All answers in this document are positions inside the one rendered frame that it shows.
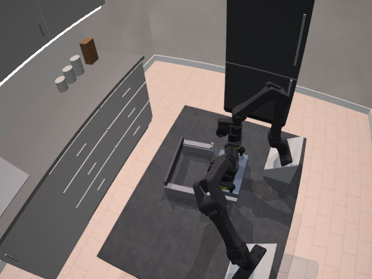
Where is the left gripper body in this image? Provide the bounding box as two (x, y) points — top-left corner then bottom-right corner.
(219, 176), (235, 188)

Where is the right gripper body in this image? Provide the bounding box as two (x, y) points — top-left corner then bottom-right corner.
(228, 132), (243, 148)

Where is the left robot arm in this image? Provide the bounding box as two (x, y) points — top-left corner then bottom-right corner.
(192, 146), (267, 279)

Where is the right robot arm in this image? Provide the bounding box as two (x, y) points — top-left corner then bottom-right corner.
(216, 82), (292, 166)

